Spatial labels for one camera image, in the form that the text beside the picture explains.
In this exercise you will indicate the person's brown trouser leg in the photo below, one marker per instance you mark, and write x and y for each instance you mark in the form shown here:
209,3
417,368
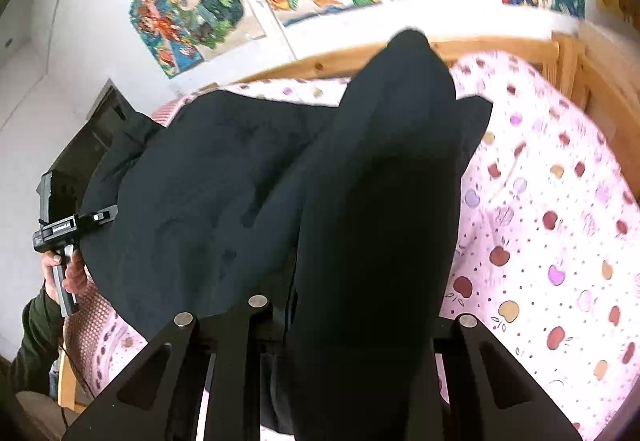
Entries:
42,418

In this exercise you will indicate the person's left forearm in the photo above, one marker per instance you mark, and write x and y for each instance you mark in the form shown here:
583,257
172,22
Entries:
32,341

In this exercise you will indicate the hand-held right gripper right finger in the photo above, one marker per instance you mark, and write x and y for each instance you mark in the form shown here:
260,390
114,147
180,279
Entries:
475,371

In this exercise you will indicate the pink apple-print bed sheet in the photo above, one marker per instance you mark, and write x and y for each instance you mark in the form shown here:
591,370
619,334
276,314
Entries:
540,221

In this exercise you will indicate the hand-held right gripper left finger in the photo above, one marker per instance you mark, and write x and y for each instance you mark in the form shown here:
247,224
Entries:
235,361

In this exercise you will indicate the person's left hand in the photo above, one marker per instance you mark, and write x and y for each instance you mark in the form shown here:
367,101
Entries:
75,273

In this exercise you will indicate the dark cabinet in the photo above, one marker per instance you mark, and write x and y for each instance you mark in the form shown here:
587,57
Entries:
100,131

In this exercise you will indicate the wooden chair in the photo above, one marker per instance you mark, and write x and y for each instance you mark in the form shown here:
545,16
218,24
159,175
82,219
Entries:
67,386

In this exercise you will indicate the pink checked cloth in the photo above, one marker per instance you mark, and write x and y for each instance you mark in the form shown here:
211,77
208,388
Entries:
85,336

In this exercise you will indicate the wooden bed frame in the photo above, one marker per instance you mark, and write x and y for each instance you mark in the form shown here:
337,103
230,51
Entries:
500,46

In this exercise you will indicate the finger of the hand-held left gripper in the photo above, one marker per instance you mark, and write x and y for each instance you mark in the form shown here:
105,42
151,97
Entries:
97,217

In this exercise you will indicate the black coat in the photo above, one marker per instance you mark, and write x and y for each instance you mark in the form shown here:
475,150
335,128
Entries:
350,196

